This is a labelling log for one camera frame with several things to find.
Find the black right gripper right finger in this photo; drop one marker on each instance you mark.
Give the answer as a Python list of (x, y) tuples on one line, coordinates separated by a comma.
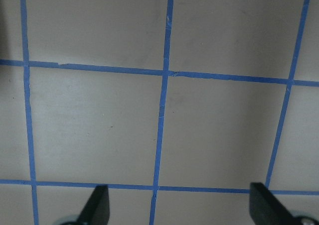
[(265, 208)]

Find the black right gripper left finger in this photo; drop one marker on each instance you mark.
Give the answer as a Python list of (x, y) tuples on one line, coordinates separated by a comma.
[(97, 209)]

